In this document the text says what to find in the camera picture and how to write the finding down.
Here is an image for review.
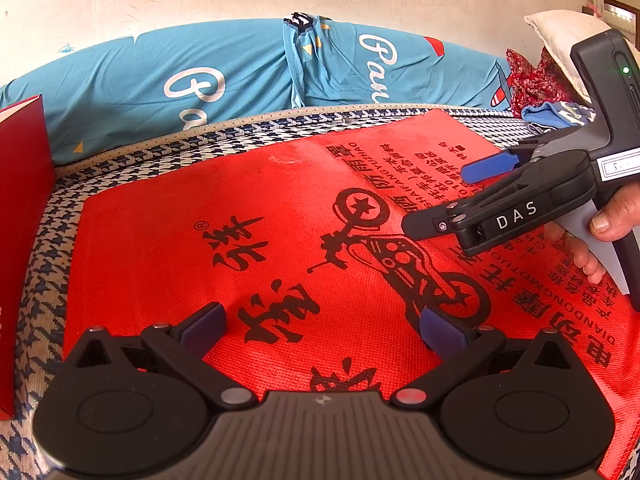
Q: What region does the red shopping bag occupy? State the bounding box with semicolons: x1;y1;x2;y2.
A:
62;108;640;480

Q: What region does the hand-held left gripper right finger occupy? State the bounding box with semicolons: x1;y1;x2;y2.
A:
392;308;576;408

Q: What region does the white pillow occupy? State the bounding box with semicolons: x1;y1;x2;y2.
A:
524;9;608;106

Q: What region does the red floral cloth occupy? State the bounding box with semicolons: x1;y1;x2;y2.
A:
505;46;586;117

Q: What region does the blue printed quilt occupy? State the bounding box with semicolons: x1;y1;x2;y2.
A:
0;11;513;165

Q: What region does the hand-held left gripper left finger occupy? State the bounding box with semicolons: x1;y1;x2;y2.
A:
62;301;258;408

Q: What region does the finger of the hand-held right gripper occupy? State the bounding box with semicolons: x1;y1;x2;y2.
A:
402;152;596;242
460;127;598;184

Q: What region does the blue white houndstooth mattress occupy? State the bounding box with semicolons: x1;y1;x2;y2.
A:
0;102;640;480

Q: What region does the red shoe box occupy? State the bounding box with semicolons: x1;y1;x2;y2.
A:
0;95;56;421

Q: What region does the blue patterned garment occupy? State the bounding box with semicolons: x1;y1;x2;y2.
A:
520;100;598;133

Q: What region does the person's right hand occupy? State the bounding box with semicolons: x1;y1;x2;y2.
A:
544;184;638;286

